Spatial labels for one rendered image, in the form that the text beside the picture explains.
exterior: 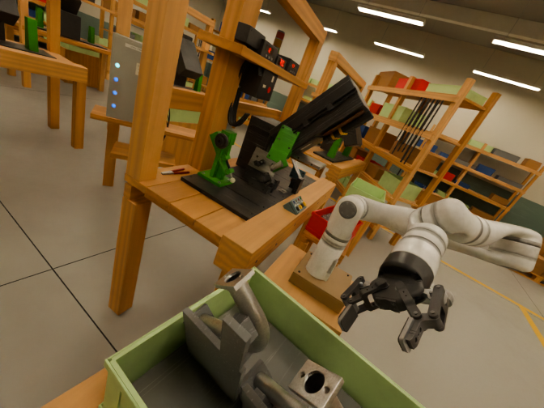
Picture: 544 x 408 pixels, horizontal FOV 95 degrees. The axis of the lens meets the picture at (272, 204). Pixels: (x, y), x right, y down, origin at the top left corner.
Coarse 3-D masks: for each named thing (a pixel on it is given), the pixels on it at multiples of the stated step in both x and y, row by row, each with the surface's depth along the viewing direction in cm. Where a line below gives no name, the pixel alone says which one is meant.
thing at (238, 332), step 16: (192, 320) 44; (224, 320) 34; (240, 320) 36; (192, 336) 49; (208, 336) 43; (224, 336) 36; (240, 336) 33; (256, 336) 36; (192, 352) 56; (208, 352) 47; (224, 352) 40; (240, 352) 35; (208, 368) 53; (224, 368) 44; (240, 368) 40; (224, 384) 50; (240, 384) 45
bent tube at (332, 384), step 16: (304, 368) 31; (320, 368) 30; (256, 384) 48; (272, 384) 46; (304, 384) 29; (320, 384) 30; (336, 384) 27; (272, 400) 44; (288, 400) 42; (304, 400) 27; (320, 400) 26; (336, 400) 28
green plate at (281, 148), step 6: (282, 126) 143; (282, 132) 143; (288, 132) 142; (276, 138) 144; (282, 138) 143; (288, 138) 142; (294, 138) 141; (276, 144) 144; (282, 144) 143; (288, 144) 142; (270, 150) 145; (276, 150) 144; (282, 150) 143; (288, 150) 142; (270, 156) 145; (276, 156) 144; (282, 156) 143; (288, 156) 148; (276, 162) 144
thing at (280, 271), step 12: (288, 252) 109; (300, 252) 113; (276, 264) 98; (288, 264) 101; (276, 276) 92; (288, 276) 95; (288, 288) 89; (300, 300) 86; (312, 300) 88; (312, 312) 83; (324, 312) 85; (336, 312) 87; (336, 324) 82
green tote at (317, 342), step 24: (264, 288) 73; (216, 312) 68; (264, 312) 75; (288, 312) 70; (144, 336) 47; (168, 336) 53; (288, 336) 71; (312, 336) 67; (336, 336) 63; (120, 360) 43; (144, 360) 50; (312, 360) 68; (336, 360) 64; (360, 360) 61; (120, 384) 39; (360, 384) 62; (384, 384) 58
